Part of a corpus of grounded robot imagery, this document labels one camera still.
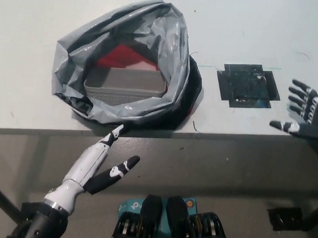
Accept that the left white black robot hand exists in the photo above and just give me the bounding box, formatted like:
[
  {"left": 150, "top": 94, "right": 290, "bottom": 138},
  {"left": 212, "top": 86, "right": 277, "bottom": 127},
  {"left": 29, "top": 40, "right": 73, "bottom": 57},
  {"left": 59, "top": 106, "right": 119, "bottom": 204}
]
[{"left": 61, "top": 120, "right": 143, "bottom": 198}]

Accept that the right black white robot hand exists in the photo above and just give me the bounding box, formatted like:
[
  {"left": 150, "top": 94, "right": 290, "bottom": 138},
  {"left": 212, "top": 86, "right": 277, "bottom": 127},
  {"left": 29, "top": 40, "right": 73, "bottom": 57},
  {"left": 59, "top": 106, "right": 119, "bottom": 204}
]
[{"left": 268, "top": 78, "right": 318, "bottom": 140}]

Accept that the grey perforated rectangular basket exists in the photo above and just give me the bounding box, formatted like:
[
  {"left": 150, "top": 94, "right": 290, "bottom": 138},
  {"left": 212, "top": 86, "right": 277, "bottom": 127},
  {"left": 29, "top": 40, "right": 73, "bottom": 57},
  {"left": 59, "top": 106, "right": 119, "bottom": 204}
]
[{"left": 82, "top": 65, "right": 169, "bottom": 109}]

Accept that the grey plastic bag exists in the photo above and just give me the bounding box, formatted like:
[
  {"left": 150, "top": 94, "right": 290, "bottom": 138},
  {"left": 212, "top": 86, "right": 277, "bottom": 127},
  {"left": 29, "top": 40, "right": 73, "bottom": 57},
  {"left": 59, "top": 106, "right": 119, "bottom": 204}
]
[{"left": 49, "top": 0, "right": 208, "bottom": 135}]

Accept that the red item inside bag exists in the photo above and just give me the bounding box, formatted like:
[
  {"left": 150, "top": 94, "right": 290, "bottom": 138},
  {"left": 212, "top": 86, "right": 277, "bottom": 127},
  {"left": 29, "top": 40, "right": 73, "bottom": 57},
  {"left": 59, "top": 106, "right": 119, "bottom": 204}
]
[{"left": 96, "top": 42, "right": 162, "bottom": 72}]

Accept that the black tape patch on table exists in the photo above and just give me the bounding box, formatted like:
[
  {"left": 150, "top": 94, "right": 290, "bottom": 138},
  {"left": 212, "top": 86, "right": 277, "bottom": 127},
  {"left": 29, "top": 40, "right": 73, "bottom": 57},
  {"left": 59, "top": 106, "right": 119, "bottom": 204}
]
[{"left": 215, "top": 62, "right": 283, "bottom": 111}]

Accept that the black table leg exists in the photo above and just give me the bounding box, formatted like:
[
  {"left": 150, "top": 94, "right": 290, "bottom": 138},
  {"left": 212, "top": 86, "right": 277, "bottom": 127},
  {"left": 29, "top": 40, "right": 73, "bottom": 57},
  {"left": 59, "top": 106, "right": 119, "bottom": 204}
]
[{"left": 0, "top": 174, "right": 26, "bottom": 224}]

